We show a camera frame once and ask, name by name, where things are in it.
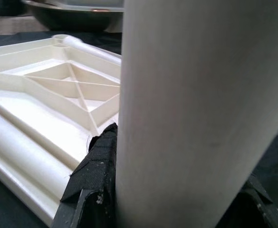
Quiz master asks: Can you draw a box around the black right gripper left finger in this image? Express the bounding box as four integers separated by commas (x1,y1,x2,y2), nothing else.
52,122,119,228

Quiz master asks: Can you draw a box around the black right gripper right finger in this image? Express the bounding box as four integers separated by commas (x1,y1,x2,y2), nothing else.
218,173,278,228

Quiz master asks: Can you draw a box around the black tablecloth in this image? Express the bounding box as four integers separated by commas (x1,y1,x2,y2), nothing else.
0,29,278,228

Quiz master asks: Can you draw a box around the black wok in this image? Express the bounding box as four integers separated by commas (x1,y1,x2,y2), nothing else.
22,0,125,33

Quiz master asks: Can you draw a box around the white plastic table top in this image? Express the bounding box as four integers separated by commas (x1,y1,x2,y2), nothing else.
0,34,123,225

